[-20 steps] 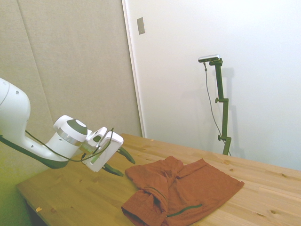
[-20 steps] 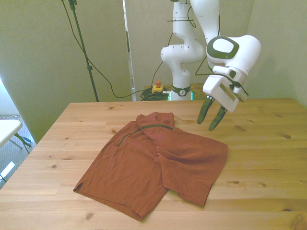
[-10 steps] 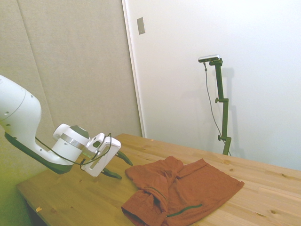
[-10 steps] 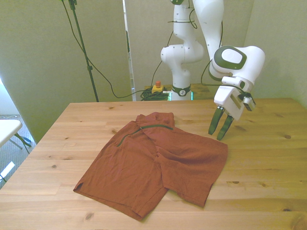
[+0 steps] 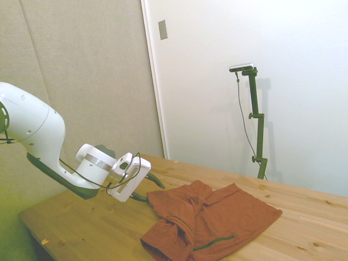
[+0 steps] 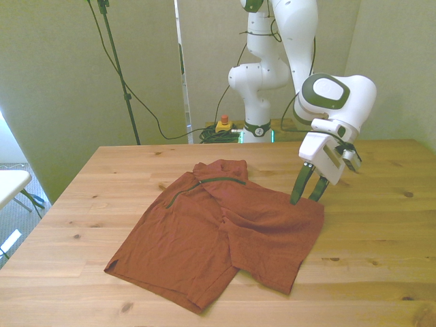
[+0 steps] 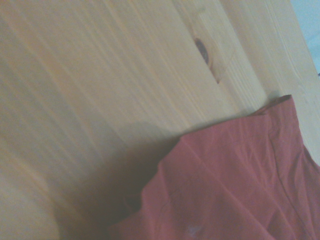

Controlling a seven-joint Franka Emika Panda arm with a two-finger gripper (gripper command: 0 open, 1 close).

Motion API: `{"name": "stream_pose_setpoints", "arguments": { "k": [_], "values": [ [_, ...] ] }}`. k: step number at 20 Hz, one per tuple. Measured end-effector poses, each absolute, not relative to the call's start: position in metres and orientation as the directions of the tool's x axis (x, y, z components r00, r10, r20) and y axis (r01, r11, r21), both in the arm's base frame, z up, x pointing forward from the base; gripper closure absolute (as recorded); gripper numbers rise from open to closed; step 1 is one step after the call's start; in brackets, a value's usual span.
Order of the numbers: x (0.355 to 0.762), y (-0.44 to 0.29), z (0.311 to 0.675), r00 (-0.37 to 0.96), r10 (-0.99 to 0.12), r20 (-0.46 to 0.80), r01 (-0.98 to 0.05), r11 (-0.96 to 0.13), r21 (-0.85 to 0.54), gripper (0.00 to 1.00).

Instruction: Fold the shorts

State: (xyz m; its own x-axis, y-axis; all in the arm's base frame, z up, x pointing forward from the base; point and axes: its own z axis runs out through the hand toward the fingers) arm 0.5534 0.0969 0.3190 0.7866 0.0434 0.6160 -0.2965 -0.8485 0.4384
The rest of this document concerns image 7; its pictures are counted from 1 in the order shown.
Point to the red shorts with black zipper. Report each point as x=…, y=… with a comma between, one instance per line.
x=225, y=187

